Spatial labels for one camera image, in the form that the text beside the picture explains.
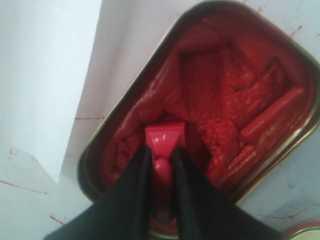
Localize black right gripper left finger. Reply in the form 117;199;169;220
45;145;152;240

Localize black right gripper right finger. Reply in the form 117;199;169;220
172;146;294;240

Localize red plastic stamp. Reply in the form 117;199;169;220
145;122;186;188

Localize red ink paste tin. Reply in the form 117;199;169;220
77;0;320;238

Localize brass tin lid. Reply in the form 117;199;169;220
286;221;320;240

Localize white paper sheet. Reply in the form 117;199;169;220
57;0;196;195

